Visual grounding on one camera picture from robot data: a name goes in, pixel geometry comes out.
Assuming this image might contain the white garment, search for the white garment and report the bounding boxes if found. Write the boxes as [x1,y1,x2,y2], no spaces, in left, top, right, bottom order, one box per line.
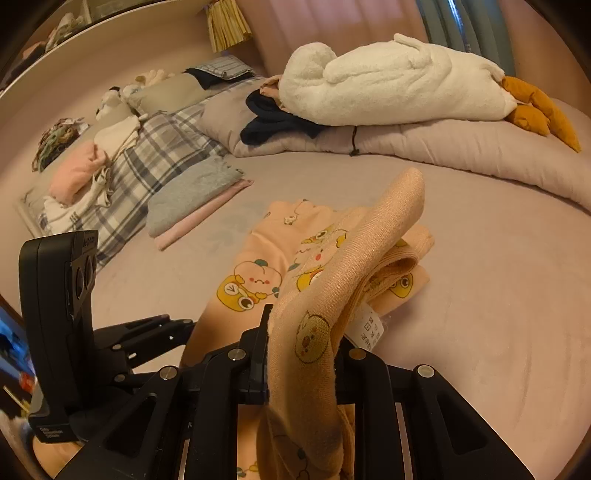
[43,115,142,234]

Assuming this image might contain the blue curtain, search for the blue curtain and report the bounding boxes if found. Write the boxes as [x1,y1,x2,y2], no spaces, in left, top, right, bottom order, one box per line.
[414,0,516,78]

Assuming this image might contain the beige pillow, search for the beige pillow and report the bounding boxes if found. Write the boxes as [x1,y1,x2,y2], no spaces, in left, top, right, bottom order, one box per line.
[129,71,223,114]

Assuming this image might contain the pink curtain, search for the pink curtain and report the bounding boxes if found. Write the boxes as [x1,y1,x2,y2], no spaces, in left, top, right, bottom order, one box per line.
[238,0,432,79]

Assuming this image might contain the lavender bed sheet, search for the lavender bed sheet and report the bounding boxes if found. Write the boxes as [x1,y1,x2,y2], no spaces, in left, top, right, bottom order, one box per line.
[0,83,591,480]

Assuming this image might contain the grey folded cloth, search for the grey folded cloth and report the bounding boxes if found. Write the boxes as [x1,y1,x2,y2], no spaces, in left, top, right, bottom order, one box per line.
[146,155,246,238]

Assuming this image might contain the peach cartoon print shirt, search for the peach cartoon print shirt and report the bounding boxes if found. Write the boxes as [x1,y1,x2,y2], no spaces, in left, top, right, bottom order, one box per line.
[181,167,436,480]

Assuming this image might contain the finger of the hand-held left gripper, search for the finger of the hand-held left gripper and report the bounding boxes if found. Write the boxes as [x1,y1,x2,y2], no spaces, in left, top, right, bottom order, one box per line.
[113,333,191,376]
[93,314,195,348]

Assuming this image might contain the striped pillow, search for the striped pillow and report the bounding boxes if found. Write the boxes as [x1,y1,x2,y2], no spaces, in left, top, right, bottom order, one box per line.
[184,56,256,82]

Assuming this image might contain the white headboard shelf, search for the white headboard shelf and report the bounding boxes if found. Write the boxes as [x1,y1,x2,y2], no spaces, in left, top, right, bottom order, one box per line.
[0,0,209,100]

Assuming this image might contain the white plush goose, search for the white plush goose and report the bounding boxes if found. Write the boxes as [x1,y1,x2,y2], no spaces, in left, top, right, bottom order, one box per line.
[279,32,582,153]

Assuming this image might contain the pink folded cloth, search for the pink folded cloth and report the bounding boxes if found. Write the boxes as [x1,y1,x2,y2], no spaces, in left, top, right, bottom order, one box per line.
[153,178,255,252]

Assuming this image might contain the yellow fringe tassels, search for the yellow fringe tassels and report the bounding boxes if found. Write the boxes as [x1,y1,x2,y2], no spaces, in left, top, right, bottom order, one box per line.
[205,0,254,53]

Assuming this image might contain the pink sweater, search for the pink sweater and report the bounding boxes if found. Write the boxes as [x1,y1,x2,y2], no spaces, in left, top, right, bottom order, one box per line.
[48,140,110,206]

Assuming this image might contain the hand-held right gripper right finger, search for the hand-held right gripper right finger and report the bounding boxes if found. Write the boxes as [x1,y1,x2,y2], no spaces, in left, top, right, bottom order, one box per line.
[331,347,535,480]

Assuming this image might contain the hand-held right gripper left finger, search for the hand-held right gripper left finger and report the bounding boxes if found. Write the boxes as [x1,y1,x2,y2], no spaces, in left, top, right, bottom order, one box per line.
[54,304,274,480]

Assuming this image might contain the multicolour crochet cloth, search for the multicolour crochet cloth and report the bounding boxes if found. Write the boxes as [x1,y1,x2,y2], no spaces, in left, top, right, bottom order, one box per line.
[31,117,91,173]

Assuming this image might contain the white plush toy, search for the white plush toy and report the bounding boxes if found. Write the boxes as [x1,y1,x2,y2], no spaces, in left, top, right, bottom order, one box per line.
[96,69,177,121]

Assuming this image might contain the navy blue garment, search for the navy blue garment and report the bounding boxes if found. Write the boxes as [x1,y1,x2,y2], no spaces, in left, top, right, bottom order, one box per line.
[239,88,327,147]

